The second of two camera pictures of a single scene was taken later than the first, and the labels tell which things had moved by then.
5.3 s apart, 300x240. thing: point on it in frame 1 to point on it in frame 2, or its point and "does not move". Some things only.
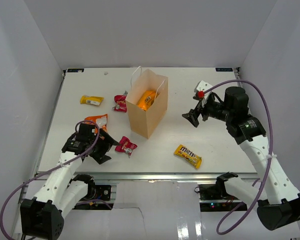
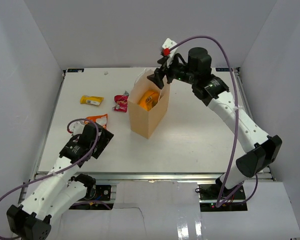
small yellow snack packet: [95, 100] does not move
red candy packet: [121, 105] does not move
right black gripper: [193, 115] to [157, 77]
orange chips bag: [101, 120] does not move
